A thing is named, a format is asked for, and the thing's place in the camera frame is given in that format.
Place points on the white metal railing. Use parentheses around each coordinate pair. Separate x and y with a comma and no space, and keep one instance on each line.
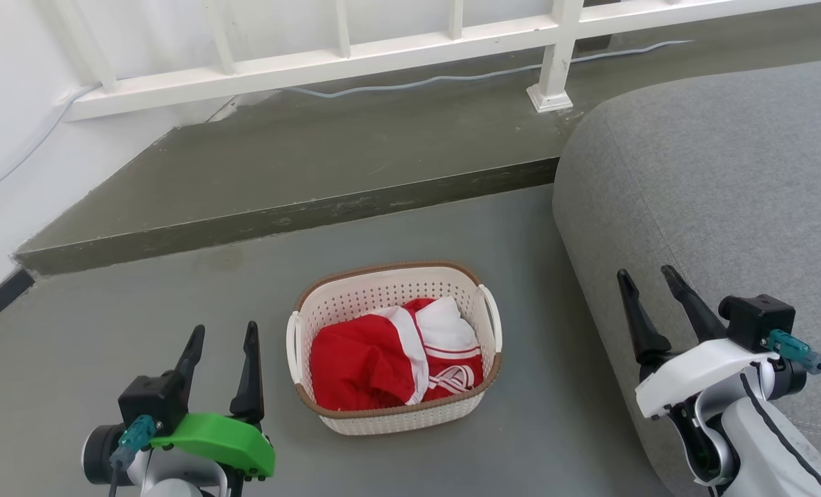
(383,52)

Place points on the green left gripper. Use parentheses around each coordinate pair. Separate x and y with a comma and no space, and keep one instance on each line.
(224,435)

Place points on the white perforated plastic laundry basket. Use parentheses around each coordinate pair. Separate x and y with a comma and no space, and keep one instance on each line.
(383,290)

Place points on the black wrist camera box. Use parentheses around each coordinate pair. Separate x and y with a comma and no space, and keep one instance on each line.
(755,317)
(152,400)

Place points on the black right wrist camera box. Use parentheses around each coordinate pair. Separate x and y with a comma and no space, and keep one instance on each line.
(755,317)

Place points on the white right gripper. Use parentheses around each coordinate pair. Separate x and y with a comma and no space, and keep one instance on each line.
(700,369)

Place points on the grey fabric sofa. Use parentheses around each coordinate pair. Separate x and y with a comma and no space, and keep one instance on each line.
(714,172)

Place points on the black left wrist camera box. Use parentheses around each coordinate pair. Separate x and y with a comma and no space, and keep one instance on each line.
(152,400)

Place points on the red and white garment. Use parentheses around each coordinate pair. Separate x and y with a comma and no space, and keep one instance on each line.
(362,359)

